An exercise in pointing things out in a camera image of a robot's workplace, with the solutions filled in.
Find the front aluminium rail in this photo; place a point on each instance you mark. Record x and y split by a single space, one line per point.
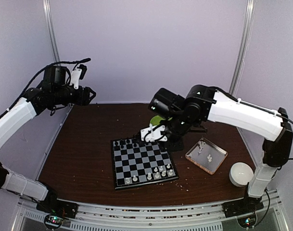
198 217

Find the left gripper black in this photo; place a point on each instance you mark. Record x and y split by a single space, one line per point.
82 99

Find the white piece passed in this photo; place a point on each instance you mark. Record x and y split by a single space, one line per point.
135 178

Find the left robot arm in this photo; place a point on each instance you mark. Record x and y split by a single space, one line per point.
59 88

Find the aluminium frame post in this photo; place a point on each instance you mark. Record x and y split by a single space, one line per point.
246 32
50 27

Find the white chess piece tall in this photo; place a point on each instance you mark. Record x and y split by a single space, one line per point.
149 176

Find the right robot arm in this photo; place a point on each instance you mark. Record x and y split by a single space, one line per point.
204 103

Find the right aluminium frame post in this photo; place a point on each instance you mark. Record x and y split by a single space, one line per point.
246 32

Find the metal wooden tray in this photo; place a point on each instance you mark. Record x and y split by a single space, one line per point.
198 153

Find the left aluminium frame post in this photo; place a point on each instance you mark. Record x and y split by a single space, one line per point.
50 27

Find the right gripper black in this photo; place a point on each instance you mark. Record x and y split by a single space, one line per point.
176 146

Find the black white chessboard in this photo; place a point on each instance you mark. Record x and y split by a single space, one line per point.
131 158

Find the green plate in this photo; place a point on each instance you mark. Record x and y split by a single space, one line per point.
159 121

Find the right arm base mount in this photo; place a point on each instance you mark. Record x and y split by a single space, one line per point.
245 212

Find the white bowl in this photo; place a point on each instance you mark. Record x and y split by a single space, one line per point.
240 174

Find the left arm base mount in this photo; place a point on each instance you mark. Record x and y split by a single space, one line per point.
55 217

